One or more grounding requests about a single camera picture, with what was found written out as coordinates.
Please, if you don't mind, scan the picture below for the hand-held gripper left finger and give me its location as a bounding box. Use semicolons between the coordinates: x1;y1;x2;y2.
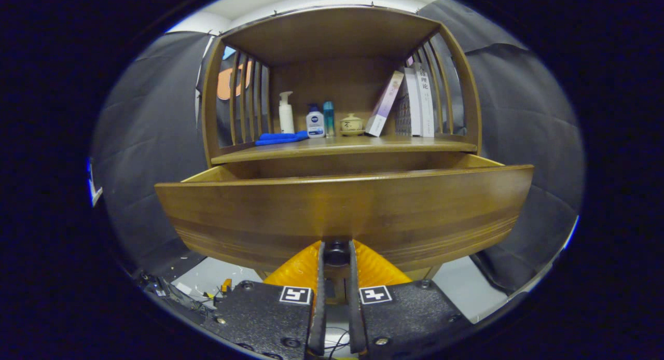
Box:
205;241;326;358

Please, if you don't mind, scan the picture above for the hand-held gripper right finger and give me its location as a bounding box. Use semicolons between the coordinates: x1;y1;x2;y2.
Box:
349;240;473;358

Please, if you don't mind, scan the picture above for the dark round drawer knob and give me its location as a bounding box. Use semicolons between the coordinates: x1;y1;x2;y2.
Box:
324;240;352;267

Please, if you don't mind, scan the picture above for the curved wooden drawer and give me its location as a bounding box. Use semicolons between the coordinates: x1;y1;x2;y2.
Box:
155;154;535;280

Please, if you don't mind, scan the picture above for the wooden countertop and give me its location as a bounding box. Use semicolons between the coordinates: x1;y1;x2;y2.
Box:
210;136;478;164

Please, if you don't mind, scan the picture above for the wooden cabinet with slatted sides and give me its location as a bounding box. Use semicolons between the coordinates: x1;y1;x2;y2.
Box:
200;6;483;304

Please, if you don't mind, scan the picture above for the blue folded cloth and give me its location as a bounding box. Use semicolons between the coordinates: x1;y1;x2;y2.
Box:
255;131;309;146

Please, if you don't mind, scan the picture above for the cream lidded tea cup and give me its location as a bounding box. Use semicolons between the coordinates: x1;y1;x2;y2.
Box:
340;114;364;136

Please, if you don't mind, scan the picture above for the white lotion bottle blue cap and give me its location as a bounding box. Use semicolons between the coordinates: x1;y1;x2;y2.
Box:
306;104;325;139

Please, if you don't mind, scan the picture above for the white pump bottle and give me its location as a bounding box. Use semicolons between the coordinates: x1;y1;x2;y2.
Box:
279;91;295;134

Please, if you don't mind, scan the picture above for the purple book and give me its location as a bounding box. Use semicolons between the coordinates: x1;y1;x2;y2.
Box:
365;71;405;137

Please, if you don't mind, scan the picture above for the patterned cover book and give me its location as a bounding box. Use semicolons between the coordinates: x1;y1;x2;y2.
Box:
393;67;422;137

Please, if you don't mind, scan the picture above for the white book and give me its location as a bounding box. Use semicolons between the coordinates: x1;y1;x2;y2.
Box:
415;62;436;138

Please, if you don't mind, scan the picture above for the thin black cable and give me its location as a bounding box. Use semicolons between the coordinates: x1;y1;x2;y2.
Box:
324;326;353;359

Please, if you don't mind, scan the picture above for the tangle of dark floor cables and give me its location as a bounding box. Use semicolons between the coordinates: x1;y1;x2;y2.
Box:
137;271;234;311

